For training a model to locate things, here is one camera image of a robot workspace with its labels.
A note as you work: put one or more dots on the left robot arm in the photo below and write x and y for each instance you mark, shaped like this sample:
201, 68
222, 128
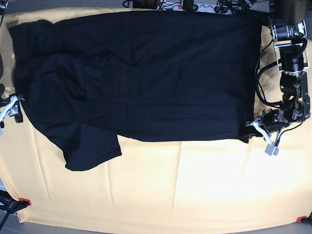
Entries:
289, 40

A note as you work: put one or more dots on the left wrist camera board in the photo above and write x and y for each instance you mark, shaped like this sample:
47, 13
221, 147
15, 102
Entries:
271, 150

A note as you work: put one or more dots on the left red-black table clamp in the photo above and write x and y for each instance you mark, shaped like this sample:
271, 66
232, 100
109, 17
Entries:
8, 204

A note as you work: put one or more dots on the white power strip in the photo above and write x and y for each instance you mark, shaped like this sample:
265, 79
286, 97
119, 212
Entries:
191, 6

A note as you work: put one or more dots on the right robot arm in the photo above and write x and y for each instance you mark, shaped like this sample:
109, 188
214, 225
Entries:
11, 104

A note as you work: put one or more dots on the dark navy T-shirt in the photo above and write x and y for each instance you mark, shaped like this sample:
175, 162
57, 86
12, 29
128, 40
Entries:
152, 76

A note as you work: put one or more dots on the red-black table clamp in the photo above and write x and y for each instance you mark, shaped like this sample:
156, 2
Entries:
305, 219
8, 204

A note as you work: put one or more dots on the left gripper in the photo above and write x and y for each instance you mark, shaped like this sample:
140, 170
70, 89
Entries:
273, 120

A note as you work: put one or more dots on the right red-black table clamp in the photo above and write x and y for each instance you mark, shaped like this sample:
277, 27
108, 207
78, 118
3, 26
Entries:
305, 219

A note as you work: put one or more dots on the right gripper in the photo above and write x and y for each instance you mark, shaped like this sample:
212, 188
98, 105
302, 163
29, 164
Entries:
15, 112

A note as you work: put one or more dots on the yellow table cloth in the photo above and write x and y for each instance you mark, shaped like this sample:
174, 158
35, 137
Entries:
204, 187

